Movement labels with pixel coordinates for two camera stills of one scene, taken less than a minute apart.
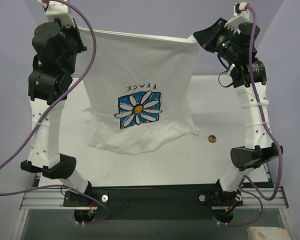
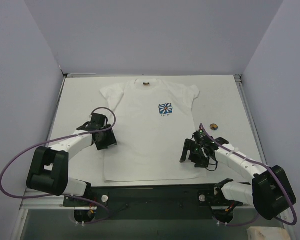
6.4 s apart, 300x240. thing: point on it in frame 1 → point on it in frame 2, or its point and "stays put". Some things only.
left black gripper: [78, 40] → [108, 140]
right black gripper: [206, 36] → [191, 152]
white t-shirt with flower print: [139, 87] → [150, 121]
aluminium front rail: [48, 198] stays put
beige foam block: [263, 233] stays put
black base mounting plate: [153, 202] stays put
